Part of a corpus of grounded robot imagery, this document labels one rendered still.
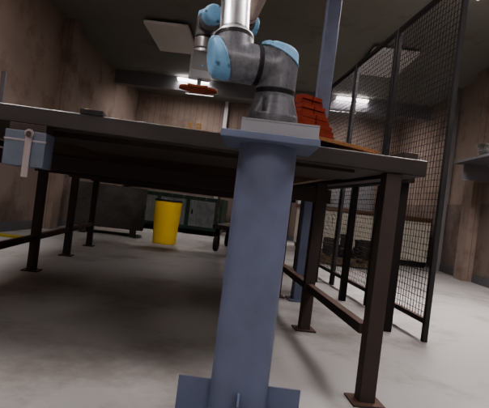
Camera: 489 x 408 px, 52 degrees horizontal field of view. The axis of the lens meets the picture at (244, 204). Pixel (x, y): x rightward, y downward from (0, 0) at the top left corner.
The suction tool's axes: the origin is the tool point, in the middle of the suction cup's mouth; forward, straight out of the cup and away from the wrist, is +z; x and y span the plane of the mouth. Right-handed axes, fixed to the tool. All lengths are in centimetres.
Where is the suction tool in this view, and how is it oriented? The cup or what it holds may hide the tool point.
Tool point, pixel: (197, 91)
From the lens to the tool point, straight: 204.2
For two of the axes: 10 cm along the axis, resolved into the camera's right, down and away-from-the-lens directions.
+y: -9.6, -1.2, -2.6
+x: 2.6, 0.3, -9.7
